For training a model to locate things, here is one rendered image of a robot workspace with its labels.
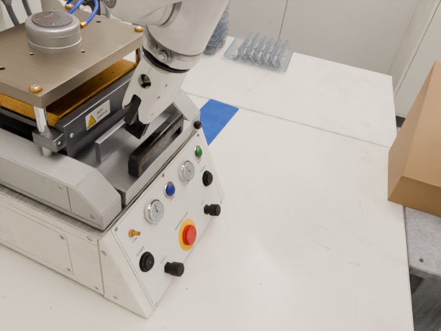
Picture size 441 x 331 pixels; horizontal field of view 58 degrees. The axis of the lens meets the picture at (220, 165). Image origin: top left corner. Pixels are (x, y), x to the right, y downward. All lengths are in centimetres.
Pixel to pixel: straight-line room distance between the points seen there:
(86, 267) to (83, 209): 14
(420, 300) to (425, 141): 55
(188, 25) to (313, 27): 259
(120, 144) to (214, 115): 54
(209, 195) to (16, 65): 45
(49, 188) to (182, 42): 29
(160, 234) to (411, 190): 62
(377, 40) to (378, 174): 203
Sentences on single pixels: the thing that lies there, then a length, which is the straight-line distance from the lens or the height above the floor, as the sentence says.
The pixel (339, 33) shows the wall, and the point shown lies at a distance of 308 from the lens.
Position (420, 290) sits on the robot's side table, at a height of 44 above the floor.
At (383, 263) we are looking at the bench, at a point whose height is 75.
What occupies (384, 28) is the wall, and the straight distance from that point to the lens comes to 307.
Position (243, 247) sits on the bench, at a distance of 85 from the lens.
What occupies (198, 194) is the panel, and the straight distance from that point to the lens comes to 82.
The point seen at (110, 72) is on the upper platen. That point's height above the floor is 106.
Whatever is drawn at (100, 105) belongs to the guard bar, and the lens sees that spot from 67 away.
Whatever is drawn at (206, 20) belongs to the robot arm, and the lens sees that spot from 52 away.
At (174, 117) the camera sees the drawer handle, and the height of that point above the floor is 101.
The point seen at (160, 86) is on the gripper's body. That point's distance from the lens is 56.
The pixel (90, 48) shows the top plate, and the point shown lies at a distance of 69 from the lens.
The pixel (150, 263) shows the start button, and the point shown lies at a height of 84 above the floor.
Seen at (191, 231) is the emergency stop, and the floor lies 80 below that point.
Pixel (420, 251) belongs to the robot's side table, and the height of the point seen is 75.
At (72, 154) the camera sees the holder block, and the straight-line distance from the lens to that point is 68.
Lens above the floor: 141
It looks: 40 degrees down
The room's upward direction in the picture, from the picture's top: 9 degrees clockwise
